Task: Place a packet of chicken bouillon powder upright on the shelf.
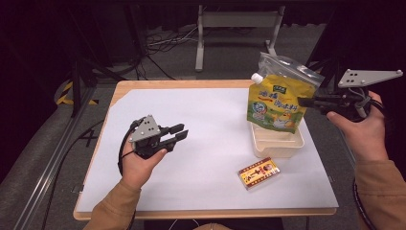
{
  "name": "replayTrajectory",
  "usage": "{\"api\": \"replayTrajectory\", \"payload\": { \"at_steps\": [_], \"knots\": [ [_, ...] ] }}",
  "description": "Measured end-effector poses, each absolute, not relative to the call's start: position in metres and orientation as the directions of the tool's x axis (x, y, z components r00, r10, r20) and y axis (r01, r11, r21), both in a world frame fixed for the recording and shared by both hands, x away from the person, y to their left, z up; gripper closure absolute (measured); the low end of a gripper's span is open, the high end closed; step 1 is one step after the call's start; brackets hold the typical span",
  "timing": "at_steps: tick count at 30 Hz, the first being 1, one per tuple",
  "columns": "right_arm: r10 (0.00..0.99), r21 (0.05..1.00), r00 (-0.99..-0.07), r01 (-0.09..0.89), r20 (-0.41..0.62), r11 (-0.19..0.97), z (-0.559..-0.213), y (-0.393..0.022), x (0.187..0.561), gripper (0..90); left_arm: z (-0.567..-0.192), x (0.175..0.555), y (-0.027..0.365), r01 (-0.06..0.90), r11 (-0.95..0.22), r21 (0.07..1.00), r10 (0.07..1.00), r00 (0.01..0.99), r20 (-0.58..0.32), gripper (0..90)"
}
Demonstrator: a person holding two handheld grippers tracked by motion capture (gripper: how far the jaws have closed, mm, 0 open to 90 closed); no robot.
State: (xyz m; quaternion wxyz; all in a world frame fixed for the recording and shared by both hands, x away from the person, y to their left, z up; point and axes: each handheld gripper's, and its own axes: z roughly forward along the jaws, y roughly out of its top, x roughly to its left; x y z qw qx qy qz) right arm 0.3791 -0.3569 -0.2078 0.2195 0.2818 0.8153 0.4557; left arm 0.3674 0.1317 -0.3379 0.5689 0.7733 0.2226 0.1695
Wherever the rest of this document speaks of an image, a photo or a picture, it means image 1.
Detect yellow green spout pouch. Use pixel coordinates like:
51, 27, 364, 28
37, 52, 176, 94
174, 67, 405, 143
246, 72, 317, 134

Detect cream plastic container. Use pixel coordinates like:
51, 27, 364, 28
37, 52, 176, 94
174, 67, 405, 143
249, 123, 305, 159

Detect person's right hand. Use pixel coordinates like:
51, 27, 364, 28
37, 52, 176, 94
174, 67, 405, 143
326, 91, 389, 162

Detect white metal stand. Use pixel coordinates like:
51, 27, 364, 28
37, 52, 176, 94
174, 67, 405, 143
194, 4, 286, 72

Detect yellow black hazard tape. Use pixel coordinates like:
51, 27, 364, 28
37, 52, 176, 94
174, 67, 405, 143
56, 80, 99, 106

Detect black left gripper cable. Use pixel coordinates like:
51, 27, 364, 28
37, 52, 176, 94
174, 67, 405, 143
118, 118, 145, 176

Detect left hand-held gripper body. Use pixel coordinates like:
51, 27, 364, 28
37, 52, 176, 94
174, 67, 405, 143
128, 114, 167, 160

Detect aluminium rail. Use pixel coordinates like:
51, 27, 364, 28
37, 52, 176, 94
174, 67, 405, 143
12, 85, 97, 230

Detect bundle of floor cables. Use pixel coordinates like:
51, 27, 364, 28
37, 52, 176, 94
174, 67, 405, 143
145, 25, 199, 55

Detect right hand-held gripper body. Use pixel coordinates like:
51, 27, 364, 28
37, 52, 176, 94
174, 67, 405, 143
314, 68, 404, 123

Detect small yellow red box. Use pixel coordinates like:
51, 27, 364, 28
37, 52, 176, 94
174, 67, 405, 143
237, 156, 282, 190

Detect person's left hand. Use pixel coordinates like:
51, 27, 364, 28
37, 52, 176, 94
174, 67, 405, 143
121, 142, 169, 190

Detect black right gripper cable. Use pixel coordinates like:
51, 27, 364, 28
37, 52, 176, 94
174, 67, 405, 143
351, 178, 376, 230

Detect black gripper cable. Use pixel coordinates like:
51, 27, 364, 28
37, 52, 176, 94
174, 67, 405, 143
351, 178, 376, 230
118, 118, 145, 176

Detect black metal stand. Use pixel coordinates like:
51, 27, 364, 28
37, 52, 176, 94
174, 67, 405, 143
305, 57, 347, 94
70, 57, 126, 118

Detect black floor cable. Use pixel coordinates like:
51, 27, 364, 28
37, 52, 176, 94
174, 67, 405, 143
40, 119, 105, 230

